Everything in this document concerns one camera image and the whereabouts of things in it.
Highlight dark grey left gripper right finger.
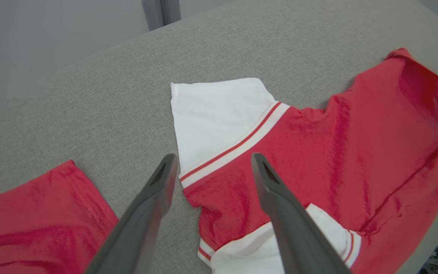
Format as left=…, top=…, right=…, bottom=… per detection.
left=251, top=153, right=351, bottom=274

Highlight red shorts with white stripe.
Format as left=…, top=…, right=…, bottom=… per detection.
left=0, top=160, right=119, bottom=274

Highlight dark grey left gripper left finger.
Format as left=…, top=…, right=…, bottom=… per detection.
left=85, top=153, right=178, bottom=274

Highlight red jersey shirt white sleeves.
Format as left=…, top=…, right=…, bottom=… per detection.
left=170, top=48, right=438, bottom=274

